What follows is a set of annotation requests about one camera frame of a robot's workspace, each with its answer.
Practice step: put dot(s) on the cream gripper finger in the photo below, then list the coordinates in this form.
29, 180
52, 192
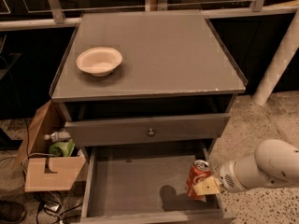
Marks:
208, 186

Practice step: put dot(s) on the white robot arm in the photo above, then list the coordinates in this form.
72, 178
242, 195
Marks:
273, 164

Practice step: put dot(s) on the open grey middle drawer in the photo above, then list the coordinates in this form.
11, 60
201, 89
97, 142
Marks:
145, 184

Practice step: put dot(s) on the round metal drawer knob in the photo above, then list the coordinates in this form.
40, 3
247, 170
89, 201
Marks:
151, 132

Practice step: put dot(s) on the white slanted pole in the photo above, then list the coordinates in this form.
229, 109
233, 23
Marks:
279, 63

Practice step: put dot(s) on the grey drawer cabinet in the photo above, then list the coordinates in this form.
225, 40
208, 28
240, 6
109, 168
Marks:
173, 64

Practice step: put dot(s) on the green plastic bag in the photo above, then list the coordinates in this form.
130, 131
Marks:
62, 149

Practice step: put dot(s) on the clear plastic bottle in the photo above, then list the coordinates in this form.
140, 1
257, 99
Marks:
57, 136

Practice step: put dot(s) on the brown cardboard box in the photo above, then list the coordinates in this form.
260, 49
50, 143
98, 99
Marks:
43, 171

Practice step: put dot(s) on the black shoe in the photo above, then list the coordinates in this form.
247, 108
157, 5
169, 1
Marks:
11, 212

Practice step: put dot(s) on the metal window railing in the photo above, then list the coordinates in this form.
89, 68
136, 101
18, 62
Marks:
36, 14

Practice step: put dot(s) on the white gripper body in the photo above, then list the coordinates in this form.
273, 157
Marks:
228, 175

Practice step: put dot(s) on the grey top drawer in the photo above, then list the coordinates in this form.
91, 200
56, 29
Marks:
91, 133

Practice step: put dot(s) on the red coke can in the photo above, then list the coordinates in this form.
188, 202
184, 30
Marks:
199, 171

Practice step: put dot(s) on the white paper bowl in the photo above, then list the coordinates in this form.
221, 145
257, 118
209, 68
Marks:
99, 62

